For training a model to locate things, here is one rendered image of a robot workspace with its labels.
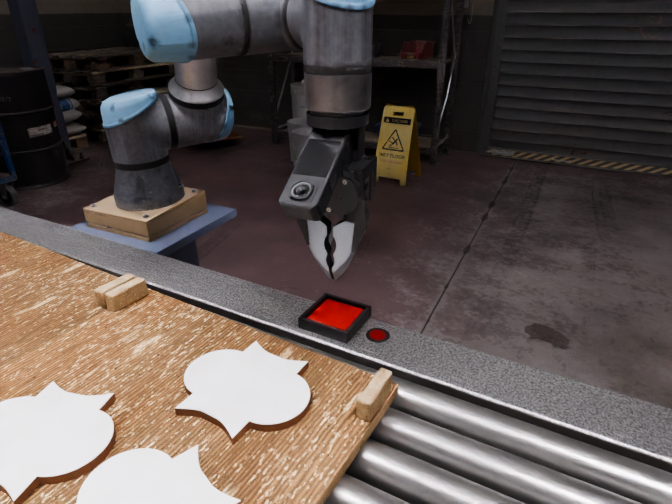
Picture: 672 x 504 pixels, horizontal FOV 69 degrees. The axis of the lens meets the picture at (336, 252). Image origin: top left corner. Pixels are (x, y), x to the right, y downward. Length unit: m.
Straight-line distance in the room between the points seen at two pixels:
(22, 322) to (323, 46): 0.53
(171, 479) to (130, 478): 0.04
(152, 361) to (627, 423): 0.53
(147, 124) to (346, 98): 0.63
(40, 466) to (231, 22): 0.47
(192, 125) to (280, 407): 0.74
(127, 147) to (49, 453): 0.70
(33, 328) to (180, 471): 0.35
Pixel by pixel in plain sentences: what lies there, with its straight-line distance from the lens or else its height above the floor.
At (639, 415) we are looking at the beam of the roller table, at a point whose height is 0.92.
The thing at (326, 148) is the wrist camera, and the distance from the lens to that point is 0.55.
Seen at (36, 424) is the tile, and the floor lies 0.95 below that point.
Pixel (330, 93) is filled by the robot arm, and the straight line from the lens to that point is 0.54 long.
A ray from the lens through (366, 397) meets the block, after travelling 0.51.
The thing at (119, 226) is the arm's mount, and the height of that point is 0.89.
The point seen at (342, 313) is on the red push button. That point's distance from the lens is 0.69.
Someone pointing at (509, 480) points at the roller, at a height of 0.91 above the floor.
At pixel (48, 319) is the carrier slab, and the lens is 0.77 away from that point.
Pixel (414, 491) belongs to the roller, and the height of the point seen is 0.91.
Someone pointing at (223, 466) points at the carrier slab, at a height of 0.94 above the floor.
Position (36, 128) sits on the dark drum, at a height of 0.47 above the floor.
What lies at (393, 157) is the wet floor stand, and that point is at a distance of 4.08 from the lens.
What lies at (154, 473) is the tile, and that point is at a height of 0.95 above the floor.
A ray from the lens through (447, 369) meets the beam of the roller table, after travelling 0.63.
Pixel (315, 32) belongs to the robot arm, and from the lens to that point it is 0.54.
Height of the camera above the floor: 1.31
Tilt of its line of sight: 27 degrees down
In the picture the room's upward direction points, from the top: straight up
